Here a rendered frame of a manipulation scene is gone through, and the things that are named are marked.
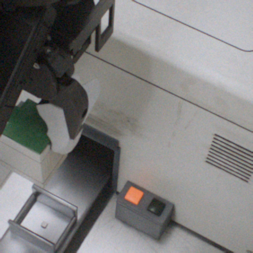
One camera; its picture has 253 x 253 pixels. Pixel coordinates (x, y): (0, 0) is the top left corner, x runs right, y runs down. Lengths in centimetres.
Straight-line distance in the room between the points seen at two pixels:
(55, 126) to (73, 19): 10
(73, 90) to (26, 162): 12
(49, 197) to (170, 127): 18
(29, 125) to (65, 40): 12
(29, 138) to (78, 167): 25
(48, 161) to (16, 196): 25
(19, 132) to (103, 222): 28
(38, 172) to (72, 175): 21
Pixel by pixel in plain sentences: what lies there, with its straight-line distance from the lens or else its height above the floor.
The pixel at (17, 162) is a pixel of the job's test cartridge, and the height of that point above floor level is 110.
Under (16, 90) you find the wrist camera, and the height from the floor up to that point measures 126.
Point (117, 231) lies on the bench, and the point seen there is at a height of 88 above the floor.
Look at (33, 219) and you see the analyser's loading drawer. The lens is 78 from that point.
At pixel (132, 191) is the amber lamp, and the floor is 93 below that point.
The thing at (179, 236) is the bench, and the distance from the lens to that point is 82.
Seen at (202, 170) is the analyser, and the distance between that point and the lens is 69.
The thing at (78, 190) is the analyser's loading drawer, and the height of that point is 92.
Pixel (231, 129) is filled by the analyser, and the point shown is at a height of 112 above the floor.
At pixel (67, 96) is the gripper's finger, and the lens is 49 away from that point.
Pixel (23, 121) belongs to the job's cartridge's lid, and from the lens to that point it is 57.
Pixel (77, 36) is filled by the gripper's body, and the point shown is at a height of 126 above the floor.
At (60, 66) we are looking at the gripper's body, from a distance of 47.
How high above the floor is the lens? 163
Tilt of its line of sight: 60 degrees down
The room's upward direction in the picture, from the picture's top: 6 degrees clockwise
